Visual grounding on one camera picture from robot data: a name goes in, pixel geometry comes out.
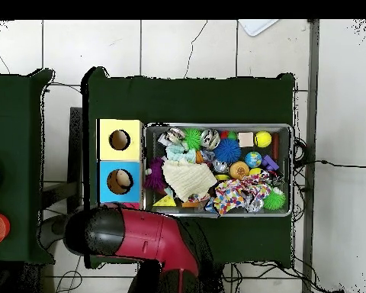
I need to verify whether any shallow wire mesh bin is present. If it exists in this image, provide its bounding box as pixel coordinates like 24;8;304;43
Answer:
142;123;294;218

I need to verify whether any wooden box with three holes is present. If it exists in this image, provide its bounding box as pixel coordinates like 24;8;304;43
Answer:
96;118;146;211

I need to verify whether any dark green tablecloth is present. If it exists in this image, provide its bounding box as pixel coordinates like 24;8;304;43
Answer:
0;68;56;265
82;66;296;269

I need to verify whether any polka dot cloth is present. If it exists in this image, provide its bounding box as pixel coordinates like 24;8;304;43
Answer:
240;172;273;202
213;179;245;216

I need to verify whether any black cable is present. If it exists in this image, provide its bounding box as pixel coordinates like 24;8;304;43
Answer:
292;158;366;169

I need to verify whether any crushed silver drink can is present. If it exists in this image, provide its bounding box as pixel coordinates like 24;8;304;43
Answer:
200;128;221;150
162;127;186;145

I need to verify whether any mint knitted cloth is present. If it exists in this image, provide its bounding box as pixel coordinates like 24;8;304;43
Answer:
165;143;197;164

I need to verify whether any yellow ball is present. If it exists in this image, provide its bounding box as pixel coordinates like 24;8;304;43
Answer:
253;130;273;149

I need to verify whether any grey rounded base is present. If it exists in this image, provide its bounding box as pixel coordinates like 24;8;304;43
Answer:
37;213;69;250

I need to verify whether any large blue spiky ball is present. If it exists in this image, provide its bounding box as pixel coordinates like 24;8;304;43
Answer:
213;137;242;164

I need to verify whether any green spiky rubber ball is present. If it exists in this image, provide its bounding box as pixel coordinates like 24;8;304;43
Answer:
262;187;287;211
182;127;204;150

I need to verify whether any white tray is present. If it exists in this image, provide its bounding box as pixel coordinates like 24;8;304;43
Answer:
238;19;280;37

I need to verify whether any purple spiky toy creature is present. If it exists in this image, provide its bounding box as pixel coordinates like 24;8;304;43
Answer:
143;156;169;192

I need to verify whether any black upright panel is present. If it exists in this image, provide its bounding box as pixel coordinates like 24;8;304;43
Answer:
67;106;84;216

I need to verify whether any cream knitted cloth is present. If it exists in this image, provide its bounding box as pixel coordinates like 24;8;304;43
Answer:
162;159;218;203

